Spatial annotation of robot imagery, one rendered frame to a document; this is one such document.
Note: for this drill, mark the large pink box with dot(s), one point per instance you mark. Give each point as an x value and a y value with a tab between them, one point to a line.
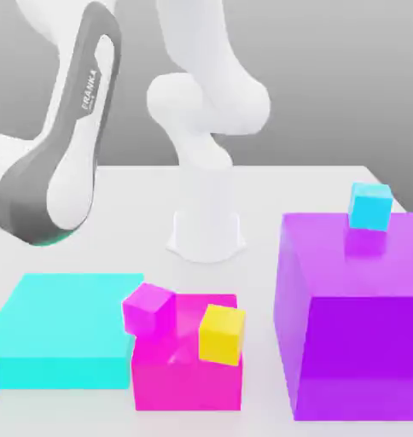
186	385

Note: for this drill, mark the small magenta cube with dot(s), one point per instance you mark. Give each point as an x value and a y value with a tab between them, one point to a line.
146	309

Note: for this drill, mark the large cyan box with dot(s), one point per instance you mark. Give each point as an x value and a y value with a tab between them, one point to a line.
59	327

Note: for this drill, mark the small blue cube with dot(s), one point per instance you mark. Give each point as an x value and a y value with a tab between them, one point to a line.
369	207

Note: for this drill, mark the small yellow cube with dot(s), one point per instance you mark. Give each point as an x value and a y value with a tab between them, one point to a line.
220	334

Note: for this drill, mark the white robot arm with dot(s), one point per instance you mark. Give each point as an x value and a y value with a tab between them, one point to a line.
206	102

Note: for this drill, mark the large purple box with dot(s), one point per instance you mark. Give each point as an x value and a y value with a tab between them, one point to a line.
350	307

